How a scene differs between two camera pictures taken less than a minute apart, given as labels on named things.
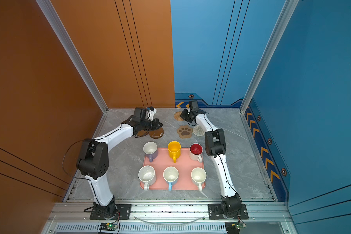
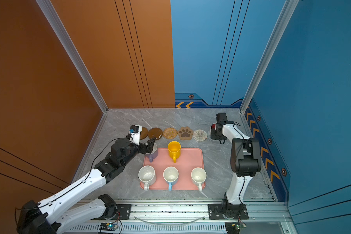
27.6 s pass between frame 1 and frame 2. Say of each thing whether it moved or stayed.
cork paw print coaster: stayed
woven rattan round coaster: moved
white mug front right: stayed
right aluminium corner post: stayed
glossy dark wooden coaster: stayed
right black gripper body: moved
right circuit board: stayed
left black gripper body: moved
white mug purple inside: stayed
